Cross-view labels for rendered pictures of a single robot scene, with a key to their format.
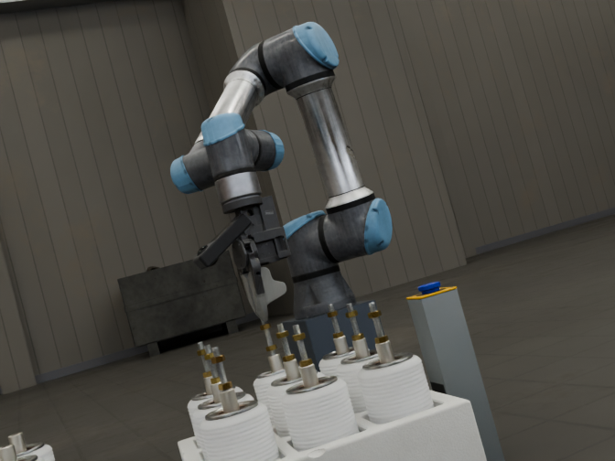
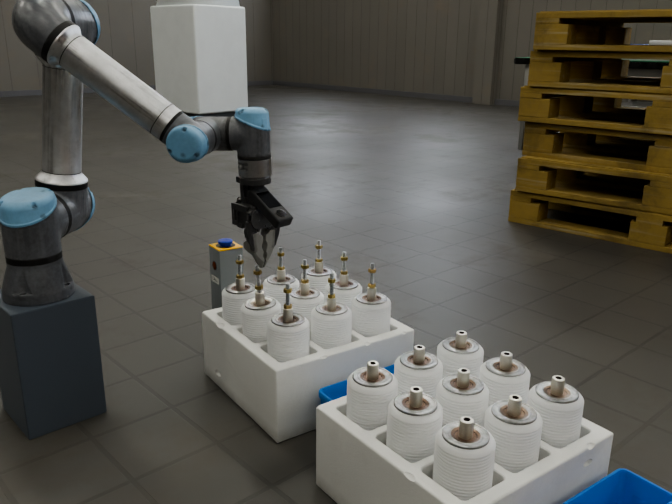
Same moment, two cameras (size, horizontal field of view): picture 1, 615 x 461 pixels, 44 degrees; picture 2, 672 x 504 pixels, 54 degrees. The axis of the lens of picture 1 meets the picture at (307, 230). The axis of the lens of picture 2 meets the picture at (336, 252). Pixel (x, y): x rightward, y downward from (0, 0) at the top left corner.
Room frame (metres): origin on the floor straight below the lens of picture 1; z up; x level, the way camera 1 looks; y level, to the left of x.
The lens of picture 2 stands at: (1.66, 1.56, 0.85)
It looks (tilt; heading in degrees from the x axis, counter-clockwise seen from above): 18 degrees down; 250
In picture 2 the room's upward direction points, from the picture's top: 1 degrees clockwise
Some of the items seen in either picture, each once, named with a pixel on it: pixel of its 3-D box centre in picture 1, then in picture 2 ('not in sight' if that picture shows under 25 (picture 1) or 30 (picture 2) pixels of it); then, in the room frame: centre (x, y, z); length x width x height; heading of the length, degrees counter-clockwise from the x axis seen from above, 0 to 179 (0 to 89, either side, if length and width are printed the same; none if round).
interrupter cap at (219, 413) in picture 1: (231, 411); (371, 298); (1.05, 0.17, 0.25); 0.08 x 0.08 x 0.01
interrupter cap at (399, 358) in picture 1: (387, 361); (318, 271); (1.11, -0.06, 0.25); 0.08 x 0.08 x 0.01
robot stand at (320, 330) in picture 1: (342, 372); (47, 353); (1.80, 0.01, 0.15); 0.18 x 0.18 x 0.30; 22
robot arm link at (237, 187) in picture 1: (238, 190); (253, 168); (1.32, 0.10, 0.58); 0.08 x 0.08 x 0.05
